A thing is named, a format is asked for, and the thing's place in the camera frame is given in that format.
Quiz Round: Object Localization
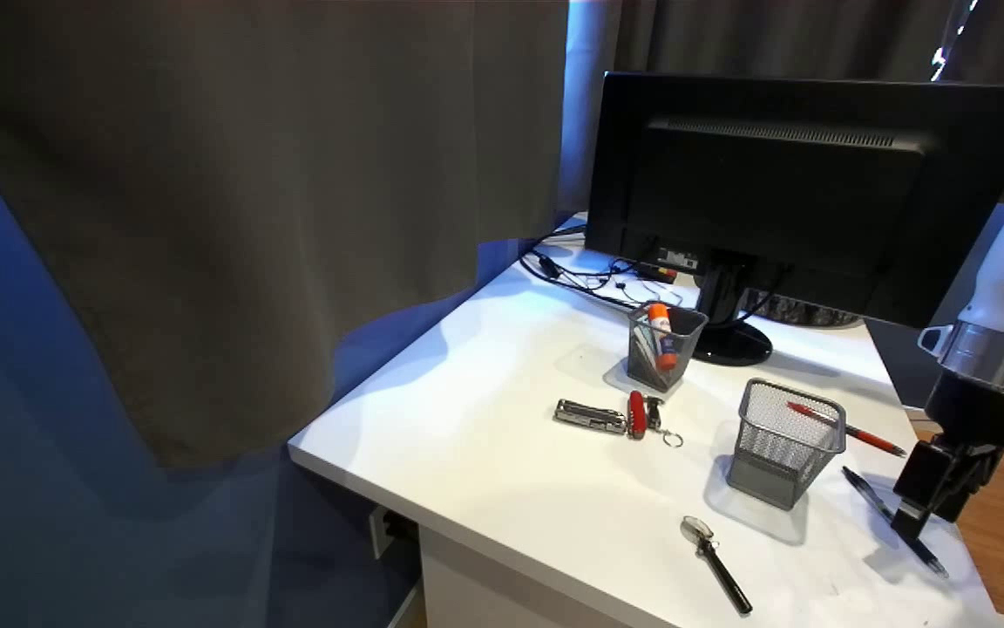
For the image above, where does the empty grey mesh pen cup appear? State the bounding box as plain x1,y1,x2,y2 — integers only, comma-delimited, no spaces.
720,374,852,517

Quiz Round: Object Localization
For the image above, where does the black monitor with round base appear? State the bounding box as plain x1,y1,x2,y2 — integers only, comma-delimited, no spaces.
581,69,1004,370

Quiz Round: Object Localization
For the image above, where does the white drawer cabinet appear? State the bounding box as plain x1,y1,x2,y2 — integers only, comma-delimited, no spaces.
410,520,655,628

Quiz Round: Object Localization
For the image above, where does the small orange connector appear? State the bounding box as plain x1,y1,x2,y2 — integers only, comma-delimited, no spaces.
633,257,683,286

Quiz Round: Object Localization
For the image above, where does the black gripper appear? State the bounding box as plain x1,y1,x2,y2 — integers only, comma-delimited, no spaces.
890,374,1004,547

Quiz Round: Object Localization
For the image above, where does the black desk cable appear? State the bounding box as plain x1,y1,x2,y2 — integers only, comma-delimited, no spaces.
517,234,647,312

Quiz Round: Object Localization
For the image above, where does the red pocket knife with ring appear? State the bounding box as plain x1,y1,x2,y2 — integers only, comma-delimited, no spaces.
624,387,690,454

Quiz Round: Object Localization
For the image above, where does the orange capped marker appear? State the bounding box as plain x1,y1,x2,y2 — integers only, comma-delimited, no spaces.
642,300,683,379

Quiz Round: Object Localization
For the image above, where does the black remote stick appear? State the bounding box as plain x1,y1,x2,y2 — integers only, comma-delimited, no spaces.
549,393,632,440

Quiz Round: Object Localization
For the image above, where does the orange pen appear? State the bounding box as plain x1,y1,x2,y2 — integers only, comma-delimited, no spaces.
785,398,911,460

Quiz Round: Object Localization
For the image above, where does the black pen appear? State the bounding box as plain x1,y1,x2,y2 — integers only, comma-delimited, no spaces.
836,460,948,574

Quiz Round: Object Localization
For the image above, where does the grey mesh cup with markers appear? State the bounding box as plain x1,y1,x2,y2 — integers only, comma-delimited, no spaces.
624,297,712,393

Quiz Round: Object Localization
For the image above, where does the black white marker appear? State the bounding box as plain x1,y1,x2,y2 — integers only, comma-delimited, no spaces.
675,512,761,620

